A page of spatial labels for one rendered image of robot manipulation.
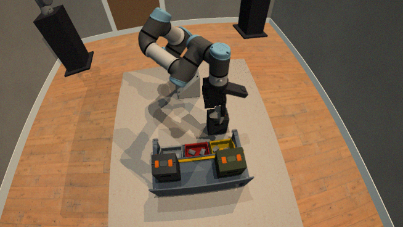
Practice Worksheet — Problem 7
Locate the red open bin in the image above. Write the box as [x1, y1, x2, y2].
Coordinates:
[185, 142, 210, 157]

